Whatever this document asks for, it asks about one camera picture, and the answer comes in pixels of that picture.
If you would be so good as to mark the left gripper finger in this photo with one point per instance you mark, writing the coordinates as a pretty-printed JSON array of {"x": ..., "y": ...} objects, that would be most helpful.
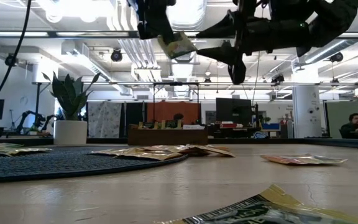
[{"x": 166, "y": 31}]

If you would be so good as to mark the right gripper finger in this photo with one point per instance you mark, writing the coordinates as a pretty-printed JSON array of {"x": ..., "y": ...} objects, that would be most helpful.
[
  {"x": 225, "y": 28},
  {"x": 224, "y": 52}
]

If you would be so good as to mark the yellow black-banded tea bag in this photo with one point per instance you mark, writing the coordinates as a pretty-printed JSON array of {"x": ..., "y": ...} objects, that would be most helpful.
[{"x": 179, "y": 46}]

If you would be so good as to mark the white orange Tazo tea bag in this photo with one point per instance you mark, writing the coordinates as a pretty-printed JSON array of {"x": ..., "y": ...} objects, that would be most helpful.
[
  {"x": 193, "y": 127},
  {"x": 220, "y": 147}
]

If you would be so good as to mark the green lemon tea bag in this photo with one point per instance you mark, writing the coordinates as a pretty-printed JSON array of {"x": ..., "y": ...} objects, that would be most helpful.
[
  {"x": 171, "y": 124},
  {"x": 275, "y": 208},
  {"x": 5, "y": 145}
]

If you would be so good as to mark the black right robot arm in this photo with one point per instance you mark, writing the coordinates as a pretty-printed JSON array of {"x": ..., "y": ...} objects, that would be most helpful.
[{"x": 331, "y": 18}]

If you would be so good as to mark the yellow dark tea bag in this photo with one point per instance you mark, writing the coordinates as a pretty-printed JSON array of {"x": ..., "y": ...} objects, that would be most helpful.
[{"x": 148, "y": 125}]

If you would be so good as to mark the wooden tea organizer box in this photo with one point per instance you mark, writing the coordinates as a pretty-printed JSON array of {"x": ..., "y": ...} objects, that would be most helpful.
[{"x": 166, "y": 138}]

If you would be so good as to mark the red green tea bag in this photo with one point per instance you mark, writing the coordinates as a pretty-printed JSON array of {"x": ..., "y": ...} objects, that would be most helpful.
[{"x": 303, "y": 159}]

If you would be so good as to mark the black ceiling spotlight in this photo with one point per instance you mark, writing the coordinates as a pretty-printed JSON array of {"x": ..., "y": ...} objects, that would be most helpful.
[
  {"x": 11, "y": 59},
  {"x": 116, "y": 56},
  {"x": 278, "y": 78},
  {"x": 336, "y": 57}
]

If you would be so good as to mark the black computer monitor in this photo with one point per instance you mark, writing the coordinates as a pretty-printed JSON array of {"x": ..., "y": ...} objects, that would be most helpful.
[{"x": 233, "y": 112}]

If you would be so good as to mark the person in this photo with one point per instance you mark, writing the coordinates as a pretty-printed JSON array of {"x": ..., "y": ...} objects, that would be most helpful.
[
  {"x": 354, "y": 129},
  {"x": 178, "y": 117}
]

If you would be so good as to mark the orange partition panel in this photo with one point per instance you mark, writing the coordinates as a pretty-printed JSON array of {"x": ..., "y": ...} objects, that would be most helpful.
[{"x": 162, "y": 112}]

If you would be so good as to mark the white round pillar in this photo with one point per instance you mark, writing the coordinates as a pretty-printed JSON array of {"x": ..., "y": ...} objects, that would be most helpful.
[{"x": 306, "y": 112}]

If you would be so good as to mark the blue box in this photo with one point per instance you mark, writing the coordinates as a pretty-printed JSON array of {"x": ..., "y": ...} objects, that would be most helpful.
[{"x": 270, "y": 127}]

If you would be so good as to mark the green partition panel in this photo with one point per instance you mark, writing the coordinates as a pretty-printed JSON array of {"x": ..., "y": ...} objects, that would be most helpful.
[{"x": 331, "y": 118}]

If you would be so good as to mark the patterned white cloth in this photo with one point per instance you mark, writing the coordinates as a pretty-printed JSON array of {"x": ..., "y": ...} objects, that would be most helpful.
[{"x": 104, "y": 119}]

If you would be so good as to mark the snake plant in white pot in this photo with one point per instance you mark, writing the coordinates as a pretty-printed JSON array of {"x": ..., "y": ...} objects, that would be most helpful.
[{"x": 70, "y": 132}]

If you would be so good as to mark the round dark woven placemat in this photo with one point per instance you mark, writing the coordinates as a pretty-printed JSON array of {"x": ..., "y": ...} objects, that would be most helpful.
[{"x": 57, "y": 165}]

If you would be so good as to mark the black metal stand frame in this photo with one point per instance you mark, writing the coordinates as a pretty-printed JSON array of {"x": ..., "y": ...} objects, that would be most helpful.
[{"x": 176, "y": 83}]

